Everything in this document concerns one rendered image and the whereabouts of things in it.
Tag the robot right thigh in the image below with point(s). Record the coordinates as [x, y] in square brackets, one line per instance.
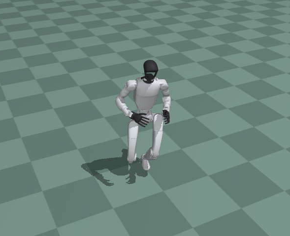
[133, 128]

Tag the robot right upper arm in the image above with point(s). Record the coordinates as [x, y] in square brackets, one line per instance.
[129, 86]

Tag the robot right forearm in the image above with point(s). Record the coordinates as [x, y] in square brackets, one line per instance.
[123, 108]

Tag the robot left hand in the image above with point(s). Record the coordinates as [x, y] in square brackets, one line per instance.
[166, 116]

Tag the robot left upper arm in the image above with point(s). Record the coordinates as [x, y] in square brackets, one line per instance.
[165, 90]

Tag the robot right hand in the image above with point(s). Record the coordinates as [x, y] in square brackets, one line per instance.
[137, 118]

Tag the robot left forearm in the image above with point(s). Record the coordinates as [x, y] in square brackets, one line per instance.
[167, 105]

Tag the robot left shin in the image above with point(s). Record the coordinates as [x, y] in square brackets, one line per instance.
[147, 157]

